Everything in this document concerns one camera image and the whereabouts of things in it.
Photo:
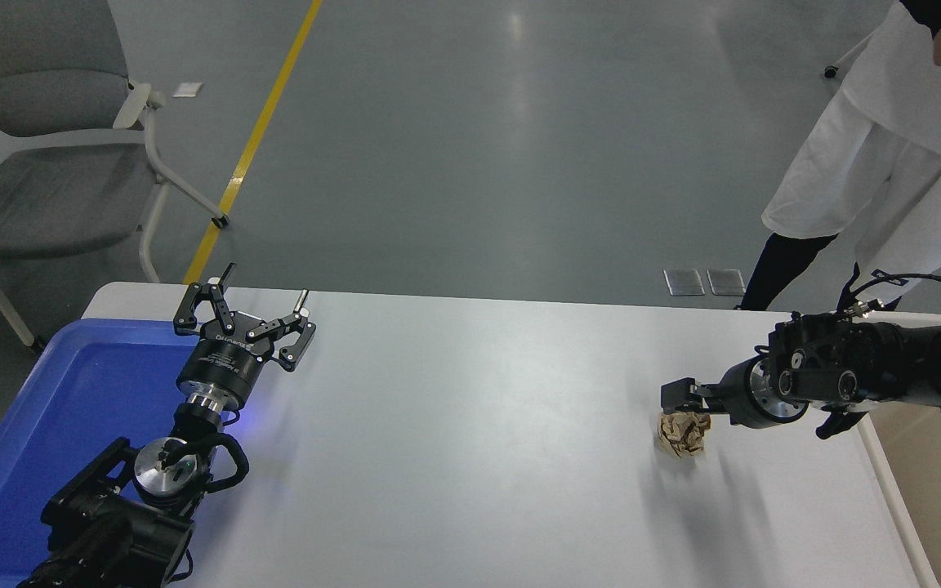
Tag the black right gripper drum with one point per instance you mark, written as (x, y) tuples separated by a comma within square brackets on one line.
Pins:
[(738, 396)]

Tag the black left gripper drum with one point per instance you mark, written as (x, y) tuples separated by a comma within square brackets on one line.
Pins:
[(221, 363)]

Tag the tan paper ball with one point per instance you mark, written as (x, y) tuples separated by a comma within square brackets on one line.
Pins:
[(683, 434)]

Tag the person's forearm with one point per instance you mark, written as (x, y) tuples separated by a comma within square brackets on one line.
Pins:
[(936, 12)]

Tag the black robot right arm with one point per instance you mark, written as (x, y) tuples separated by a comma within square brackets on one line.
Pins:
[(912, 367)]

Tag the silver floor plate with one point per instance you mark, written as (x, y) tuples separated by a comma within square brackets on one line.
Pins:
[(725, 282), (684, 282)]

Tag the blue plastic tray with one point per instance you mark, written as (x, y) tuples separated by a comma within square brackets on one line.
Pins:
[(70, 408)]

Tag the grey office chair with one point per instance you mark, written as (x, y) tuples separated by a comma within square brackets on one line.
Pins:
[(46, 188)]

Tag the large pale bin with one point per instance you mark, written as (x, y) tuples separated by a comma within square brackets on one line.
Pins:
[(940, 490)]

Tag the person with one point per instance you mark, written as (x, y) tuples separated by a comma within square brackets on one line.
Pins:
[(871, 155)]

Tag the white wheeled stand leg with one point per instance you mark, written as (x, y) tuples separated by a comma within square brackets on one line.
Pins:
[(846, 57)]

